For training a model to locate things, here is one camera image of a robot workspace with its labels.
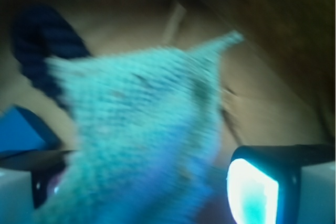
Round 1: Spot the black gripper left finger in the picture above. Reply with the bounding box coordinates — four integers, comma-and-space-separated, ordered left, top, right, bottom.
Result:
1, 150, 72, 208

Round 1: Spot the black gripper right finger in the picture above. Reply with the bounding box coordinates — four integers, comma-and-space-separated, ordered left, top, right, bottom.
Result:
226, 144, 335, 223

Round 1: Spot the light blue cloth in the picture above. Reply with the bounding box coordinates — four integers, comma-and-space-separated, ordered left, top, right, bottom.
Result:
33, 31, 244, 223

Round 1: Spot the blue rectangular block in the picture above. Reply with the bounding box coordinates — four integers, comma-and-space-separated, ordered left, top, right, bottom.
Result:
1, 106, 61, 152

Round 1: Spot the brown paper bag bin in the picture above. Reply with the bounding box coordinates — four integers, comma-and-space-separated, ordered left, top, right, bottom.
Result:
0, 0, 336, 156

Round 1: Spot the dark navy rope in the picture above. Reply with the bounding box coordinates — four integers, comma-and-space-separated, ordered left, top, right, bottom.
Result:
12, 5, 91, 109

